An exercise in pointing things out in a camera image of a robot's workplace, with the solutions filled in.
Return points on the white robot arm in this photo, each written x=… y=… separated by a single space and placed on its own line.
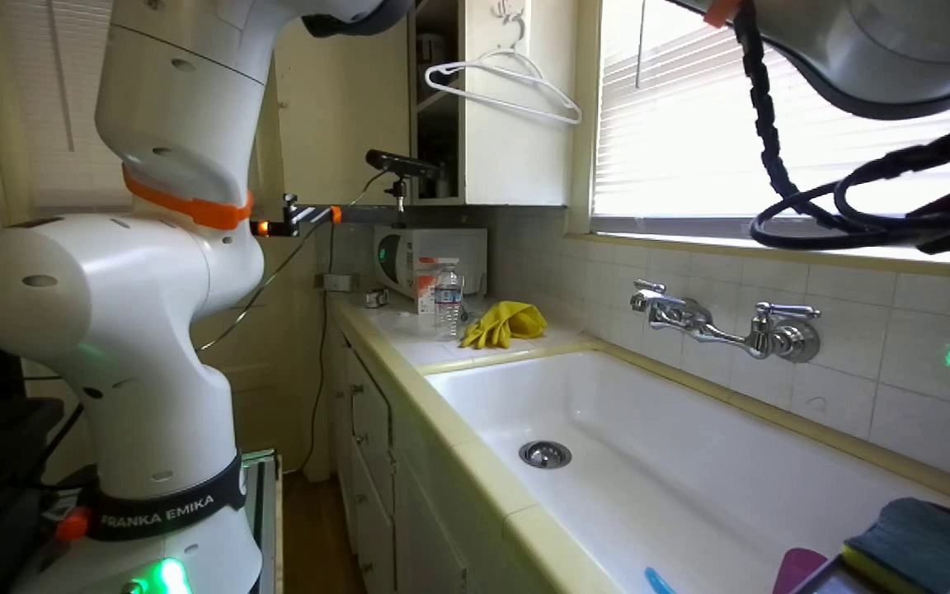
x=146 y=330

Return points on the purple plastic cup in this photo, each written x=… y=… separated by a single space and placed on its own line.
x=800 y=572

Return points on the clear water bottle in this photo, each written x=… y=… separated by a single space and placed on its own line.
x=448 y=302

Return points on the yellow rubber gloves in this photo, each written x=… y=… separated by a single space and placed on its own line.
x=506 y=326

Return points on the metal sink drain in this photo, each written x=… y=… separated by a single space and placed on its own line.
x=546 y=454

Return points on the cream base cabinet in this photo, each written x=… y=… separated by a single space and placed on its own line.
x=377 y=462

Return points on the orange black clamp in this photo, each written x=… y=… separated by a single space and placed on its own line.
x=297 y=216

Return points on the white plastic clothes hanger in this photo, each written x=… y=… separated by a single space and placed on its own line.
x=510 y=94

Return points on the white sink basin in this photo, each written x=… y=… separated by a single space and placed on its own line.
x=650 y=462

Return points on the white window blinds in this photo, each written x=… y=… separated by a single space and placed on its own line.
x=716 y=121

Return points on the blue plastic knife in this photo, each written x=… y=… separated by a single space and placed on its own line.
x=659 y=581

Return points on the green and yellow sponge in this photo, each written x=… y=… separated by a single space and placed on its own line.
x=915 y=545

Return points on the white wall cabinet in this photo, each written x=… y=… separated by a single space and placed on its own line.
x=510 y=153

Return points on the black camera on stand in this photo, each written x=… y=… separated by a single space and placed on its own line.
x=400 y=168

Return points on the chrome wall faucet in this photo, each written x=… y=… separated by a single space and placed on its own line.
x=782 y=330

